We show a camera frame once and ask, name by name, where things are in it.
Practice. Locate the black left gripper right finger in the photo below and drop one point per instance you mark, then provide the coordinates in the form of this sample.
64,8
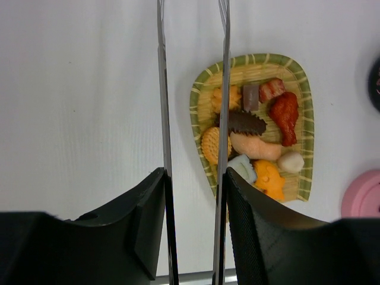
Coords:
273,244

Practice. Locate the orange fish cookie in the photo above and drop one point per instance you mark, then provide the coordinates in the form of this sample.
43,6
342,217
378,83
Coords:
269,179

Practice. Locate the red fried chicken leg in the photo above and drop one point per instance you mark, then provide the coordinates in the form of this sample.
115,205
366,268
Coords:
284,112

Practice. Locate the dark chocolate leaf cookie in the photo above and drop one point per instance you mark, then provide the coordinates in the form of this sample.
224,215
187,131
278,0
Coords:
241,122

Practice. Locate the orange flower cookie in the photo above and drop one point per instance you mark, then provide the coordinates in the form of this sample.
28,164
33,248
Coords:
234,99

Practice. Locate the round yellow cracker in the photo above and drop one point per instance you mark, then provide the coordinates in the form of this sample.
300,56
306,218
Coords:
210,144

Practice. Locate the sushi roll piece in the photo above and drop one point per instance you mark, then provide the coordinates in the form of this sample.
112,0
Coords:
242,165

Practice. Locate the pink round lid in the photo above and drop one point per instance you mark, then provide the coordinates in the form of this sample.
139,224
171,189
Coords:
361,198

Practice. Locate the green bamboo tray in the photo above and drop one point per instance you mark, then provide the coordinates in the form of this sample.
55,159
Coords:
257,69

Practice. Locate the steel lunch box bowl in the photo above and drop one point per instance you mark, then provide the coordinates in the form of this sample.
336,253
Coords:
373,84

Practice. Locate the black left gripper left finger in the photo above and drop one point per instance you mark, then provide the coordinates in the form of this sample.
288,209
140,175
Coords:
117,243

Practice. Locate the bacon piece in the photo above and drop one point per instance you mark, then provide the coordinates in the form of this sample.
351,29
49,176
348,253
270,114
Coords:
271,89

